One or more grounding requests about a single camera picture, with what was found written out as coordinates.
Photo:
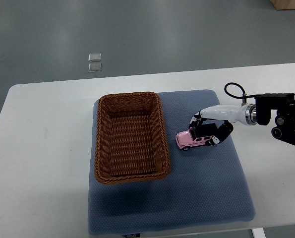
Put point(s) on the wooden box corner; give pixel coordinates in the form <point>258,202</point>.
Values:
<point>283,4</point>

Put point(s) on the white table leg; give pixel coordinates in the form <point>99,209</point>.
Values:
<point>258,233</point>

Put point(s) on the brown woven wicker basket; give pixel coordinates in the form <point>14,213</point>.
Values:
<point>131,140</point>

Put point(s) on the pink toy car black roof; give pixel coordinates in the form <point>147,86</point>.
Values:
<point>195,136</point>

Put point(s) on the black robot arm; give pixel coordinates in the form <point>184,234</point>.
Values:
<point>252,114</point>

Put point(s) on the blue-grey fabric mat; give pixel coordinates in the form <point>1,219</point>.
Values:
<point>206,184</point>

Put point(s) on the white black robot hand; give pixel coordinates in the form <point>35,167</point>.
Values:
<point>230,114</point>

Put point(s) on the upper silver floor plate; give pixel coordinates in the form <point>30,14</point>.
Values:
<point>94,57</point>

